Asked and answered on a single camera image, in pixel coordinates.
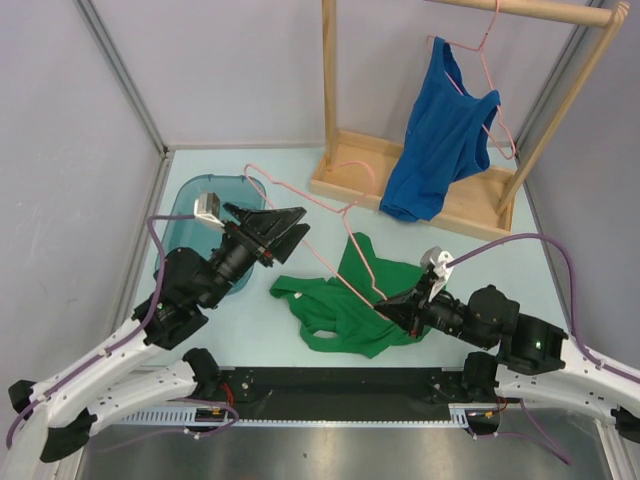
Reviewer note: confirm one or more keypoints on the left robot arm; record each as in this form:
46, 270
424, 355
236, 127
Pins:
93, 393

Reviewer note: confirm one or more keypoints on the aluminium frame post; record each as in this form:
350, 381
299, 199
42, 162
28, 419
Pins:
111, 54

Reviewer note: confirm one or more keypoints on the teal plastic bin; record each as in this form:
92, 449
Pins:
188, 239

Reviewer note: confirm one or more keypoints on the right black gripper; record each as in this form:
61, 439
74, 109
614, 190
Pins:
410, 311

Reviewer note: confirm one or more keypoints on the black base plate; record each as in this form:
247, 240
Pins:
348, 394

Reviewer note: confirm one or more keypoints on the blue tank top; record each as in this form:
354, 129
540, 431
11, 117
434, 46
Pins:
445, 141

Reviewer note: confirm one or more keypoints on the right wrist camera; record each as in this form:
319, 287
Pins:
436, 265

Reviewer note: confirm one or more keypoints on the green tank top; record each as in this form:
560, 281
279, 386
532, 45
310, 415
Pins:
335, 314

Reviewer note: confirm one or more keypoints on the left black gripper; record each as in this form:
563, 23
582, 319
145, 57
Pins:
263, 227

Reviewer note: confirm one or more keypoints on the wooden clothes rack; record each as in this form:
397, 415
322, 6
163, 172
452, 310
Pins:
356, 167

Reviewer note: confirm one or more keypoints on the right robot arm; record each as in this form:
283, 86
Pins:
518, 355

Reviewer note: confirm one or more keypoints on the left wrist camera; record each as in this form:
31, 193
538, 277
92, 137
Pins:
207, 210

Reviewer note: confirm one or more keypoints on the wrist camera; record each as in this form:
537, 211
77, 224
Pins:
436, 265
207, 210

